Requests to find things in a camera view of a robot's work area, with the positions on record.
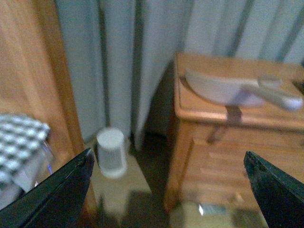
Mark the black white checkered tablecloth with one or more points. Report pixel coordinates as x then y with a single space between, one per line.
20 139

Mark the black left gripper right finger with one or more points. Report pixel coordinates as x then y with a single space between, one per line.
280 196

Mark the wooden nightstand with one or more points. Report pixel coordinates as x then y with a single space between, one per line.
211 140

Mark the white cylindrical air purifier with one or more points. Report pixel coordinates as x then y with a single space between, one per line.
111 152

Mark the beige plastic dustpan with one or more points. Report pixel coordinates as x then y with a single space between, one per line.
223 90

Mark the wooden cabinet panel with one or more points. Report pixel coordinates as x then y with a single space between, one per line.
35 81

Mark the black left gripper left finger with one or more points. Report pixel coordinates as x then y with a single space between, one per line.
57 201

